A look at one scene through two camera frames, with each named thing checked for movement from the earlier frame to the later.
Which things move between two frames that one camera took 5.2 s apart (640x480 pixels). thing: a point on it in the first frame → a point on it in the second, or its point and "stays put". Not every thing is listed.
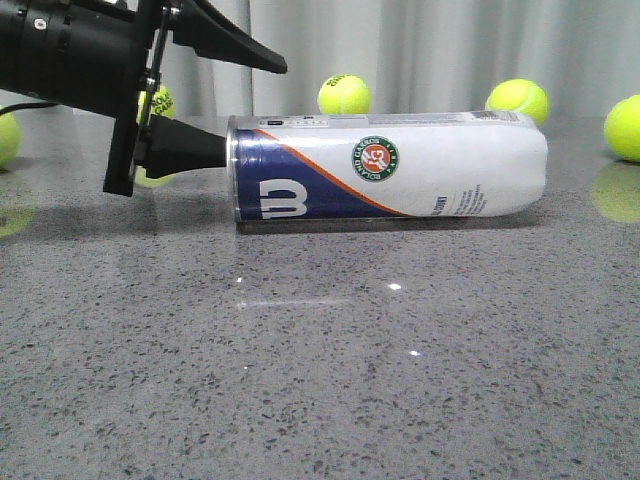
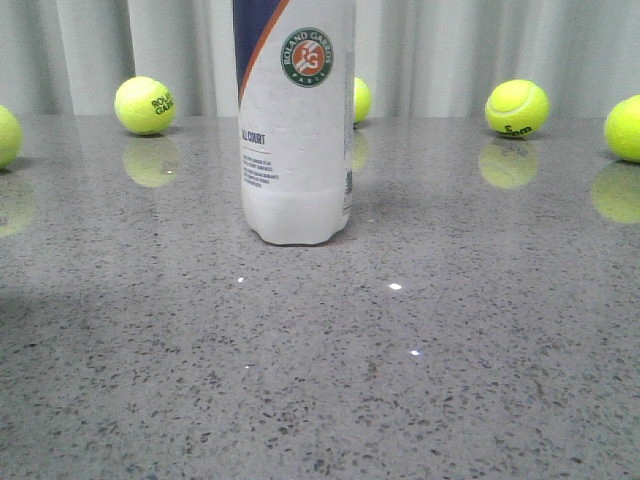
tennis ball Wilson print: x=522 y=95 stays put
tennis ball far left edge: x=10 y=139 stays put
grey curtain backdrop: x=414 y=56 stays put
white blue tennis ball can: x=385 y=165 → x=295 y=66
